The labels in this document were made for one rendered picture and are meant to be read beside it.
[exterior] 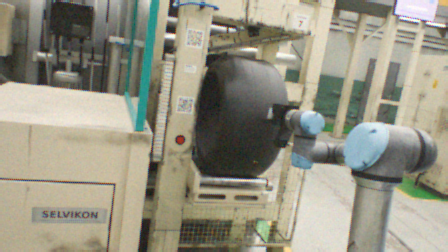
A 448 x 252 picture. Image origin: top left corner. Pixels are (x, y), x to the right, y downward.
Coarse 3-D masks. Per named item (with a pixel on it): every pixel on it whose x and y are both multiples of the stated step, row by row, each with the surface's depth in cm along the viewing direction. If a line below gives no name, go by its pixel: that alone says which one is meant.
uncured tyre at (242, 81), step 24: (216, 72) 171; (240, 72) 161; (264, 72) 165; (216, 96) 207; (240, 96) 155; (264, 96) 159; (216, 120) 209; (240, 120) 154; (264, 120) 157; (216, 144) 162; (240, 144) 157; (264, 144) 160; (216, 168) 169; (240, 168) 167; (264, 168) 170
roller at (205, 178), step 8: (208, 176) 170; (216, 176) 172; (224, 176) 173; (232, 176) 175; (240, 176) 177; (216, 184) 172; (224, 184) 173; (232, 184) 174; (240, 184) 175; (248, 184) 176; (256, 184) 177; (264, 184) 178
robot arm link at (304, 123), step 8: (296, 112) 130; (304, 112) 126; (312, 112) 124; (296, 120) 127; (304, 120) 123; (312, 120) 122; (320, 120) 123; (296, 128) 127; (304, 128) 123; (312, 128) 122; (320, 128) 123; (312, 136) 125
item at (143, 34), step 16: (144, 0) 98; (144, 16) 93; (144, 32) 89; (144, 48) 86; (128, 64) 129; (144, 64) 79; (128, 80) 126; (144, 80) 79; (128, 96) 119; (144, 96) 80; (144, 112) 81
